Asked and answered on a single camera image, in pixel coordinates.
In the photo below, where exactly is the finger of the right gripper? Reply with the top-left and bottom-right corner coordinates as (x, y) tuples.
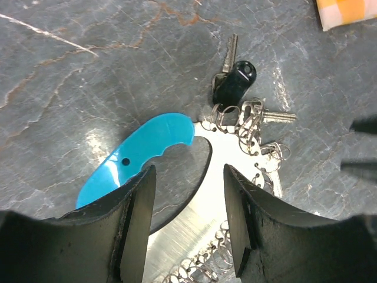
(340, 159), (376, 180)
(349, 117), (377, 133)

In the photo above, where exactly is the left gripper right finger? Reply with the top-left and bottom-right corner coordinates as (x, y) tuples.
(223, 165), (376, 282)

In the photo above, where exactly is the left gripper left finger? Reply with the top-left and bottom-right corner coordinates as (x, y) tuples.
(1, 166), (156, 282)

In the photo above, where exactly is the orange checkered cloth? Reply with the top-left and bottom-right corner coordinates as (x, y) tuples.
(316, 0), (377, 32)

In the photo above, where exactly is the black key fob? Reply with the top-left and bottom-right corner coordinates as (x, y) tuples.
(213, 61), (257, 111)

